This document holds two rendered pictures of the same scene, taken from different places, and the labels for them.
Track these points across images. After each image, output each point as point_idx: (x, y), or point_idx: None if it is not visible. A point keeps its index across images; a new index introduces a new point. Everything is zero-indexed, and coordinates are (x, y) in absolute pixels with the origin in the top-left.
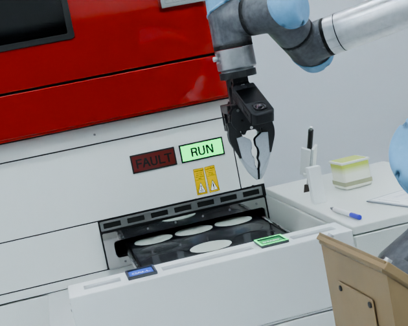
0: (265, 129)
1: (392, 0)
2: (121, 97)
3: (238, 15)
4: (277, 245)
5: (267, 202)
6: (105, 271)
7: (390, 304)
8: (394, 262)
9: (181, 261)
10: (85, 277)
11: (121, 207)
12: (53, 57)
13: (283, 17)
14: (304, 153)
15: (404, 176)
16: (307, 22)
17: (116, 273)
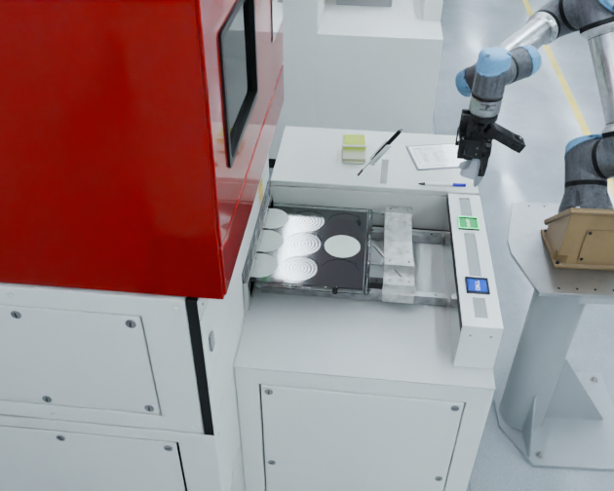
0: None
1: (530, 44)
2: (265, 143)
3: (516, 73)
4: (479, 224)
5: (274, 191)
6: (244, 315)
7: None
8: (604, 208)
9: (465, 264)
10: (240, 330)
11: (246, 250)
12: (252, 124)
13: (534, 72)
14: (386, 149)
15: None
16: None
17: (246, 312)
